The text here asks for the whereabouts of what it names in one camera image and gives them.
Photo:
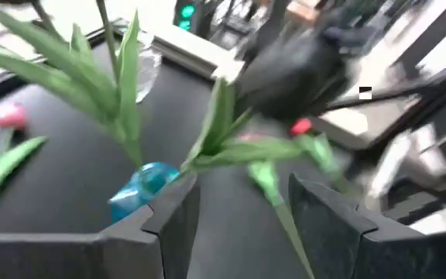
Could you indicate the blue cut glass vase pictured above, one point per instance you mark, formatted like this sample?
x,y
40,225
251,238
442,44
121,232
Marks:
x,y
145,186

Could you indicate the clear cut glass vase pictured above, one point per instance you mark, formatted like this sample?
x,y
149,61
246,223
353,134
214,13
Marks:
x,y
147,66

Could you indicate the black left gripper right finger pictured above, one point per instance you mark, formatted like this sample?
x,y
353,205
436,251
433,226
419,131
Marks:
x,y
362,255

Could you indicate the red artificial tulip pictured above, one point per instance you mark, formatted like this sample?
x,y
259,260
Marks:
x,y
301,126

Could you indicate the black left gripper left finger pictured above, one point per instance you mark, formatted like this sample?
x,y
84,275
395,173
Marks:
x,y
72,255

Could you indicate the pink artificial tulip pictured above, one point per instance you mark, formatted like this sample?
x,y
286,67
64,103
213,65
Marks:
x,y
10,115
281,217

